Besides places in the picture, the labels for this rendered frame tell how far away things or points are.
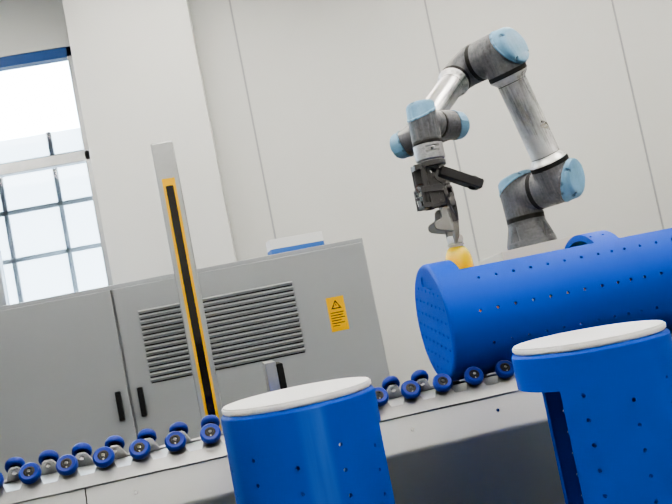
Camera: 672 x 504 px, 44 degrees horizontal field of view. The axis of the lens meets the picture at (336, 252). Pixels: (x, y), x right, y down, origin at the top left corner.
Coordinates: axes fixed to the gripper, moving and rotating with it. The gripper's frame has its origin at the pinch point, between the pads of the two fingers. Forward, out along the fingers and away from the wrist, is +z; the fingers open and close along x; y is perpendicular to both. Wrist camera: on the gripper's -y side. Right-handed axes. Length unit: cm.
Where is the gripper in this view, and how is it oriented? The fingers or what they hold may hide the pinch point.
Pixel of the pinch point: (455, 238)
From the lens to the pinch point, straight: 207.1
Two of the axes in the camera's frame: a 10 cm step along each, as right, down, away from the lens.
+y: -9.7, 1.8, -1.7
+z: 1.9, 9.8, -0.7
